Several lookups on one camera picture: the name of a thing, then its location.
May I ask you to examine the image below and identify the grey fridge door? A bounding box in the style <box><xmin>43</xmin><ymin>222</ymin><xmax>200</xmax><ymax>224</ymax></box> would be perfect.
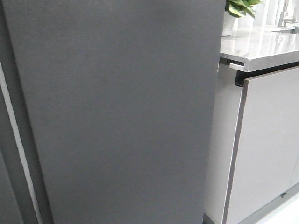
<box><xmin>0</xmin><ymin>5</ymin><xmax>54</xmax><ymax>224</ymax></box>
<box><xmin>2</xmin><ymin>0</ymin><xmax>225</xmax><ymax>224</ymax></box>

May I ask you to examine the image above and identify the white cabinet door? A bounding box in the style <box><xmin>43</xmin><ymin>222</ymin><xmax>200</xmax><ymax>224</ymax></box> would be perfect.
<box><xmin>223</xmin><ymin>67</ymin><xmax>299</xmax><ymax>224</ymax></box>

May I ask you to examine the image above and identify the white plant pot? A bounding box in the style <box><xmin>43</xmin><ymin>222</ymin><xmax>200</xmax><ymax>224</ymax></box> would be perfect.
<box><xmin>222</xmin><ymin>11</ymin><xmax>237</xmax><ymax>37</ymax></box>

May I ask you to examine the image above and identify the grey stone countertop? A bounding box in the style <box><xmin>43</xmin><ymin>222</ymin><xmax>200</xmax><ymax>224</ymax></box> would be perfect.
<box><xmin>220</xmin><ymin>26</ymin><xmax>299</xmax><ymax>72</ymax></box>

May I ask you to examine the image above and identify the green potted plant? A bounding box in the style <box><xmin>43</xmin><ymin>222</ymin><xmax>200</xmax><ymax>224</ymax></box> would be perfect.
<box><xmin>225</xmin><ymin>0</ymin><xmax>262</xmax><ymax>18</ymax></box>

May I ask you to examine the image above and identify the silver kitchen faucet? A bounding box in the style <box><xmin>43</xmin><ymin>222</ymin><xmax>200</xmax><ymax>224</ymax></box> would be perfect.
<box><xmin>278</xmin><ymin>0</ymin><xmax>296</xmax><ymax>27</ymax></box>

